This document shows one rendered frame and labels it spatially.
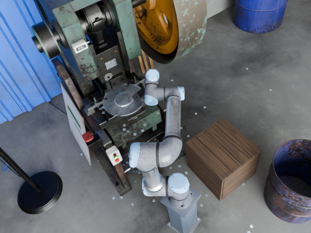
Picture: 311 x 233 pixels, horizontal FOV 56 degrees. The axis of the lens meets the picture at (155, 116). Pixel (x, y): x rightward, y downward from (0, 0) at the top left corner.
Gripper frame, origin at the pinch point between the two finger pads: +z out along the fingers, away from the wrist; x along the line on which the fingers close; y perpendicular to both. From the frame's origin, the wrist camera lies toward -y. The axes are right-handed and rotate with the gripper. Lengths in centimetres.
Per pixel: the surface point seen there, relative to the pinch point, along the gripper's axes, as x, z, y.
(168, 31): 18.4, -33.3, 26.7
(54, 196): -9, 80, -87
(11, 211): 1, 88, -122
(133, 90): 10.7, 6.3, -0.1
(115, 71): 21.7, -12.6, -8.4
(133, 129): -9.8, 18.6, -13.0
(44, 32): 43, -48, -36
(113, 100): 12.5, 7.1, -15.8
